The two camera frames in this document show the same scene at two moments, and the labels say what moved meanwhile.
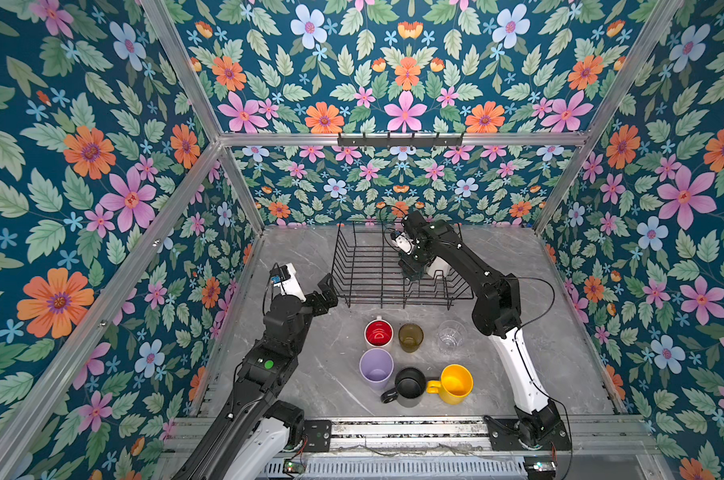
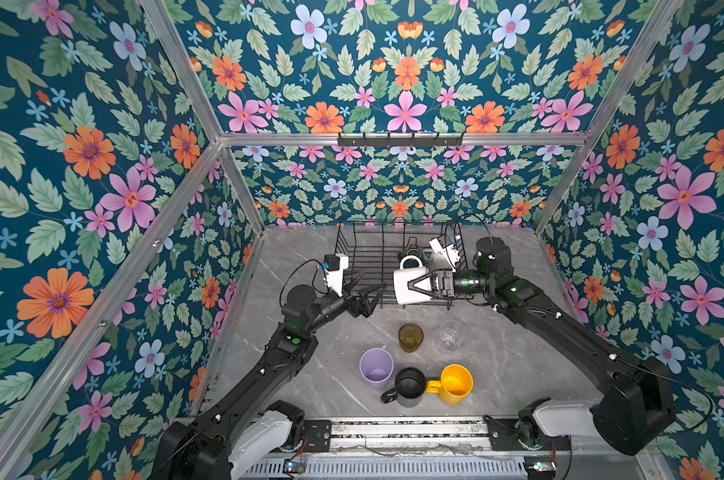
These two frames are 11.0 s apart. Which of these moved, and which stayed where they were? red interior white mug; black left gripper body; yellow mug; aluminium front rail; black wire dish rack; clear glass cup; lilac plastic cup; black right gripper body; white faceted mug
Moved: black right gripper body; black left gripper body; red interior white mug
Stayed: aluminium front rail; lilac plastic cup; black wire dish rack; clear glass cup; white faceted mug; yellow mug
